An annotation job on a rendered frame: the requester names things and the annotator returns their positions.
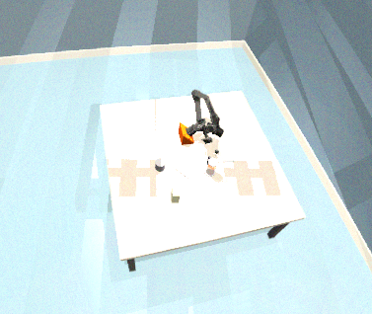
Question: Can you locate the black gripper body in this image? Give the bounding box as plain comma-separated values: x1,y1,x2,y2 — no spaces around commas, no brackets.
197,118,213,144

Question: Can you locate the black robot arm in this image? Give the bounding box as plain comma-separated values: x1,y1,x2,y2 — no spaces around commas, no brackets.
186,89,225,137

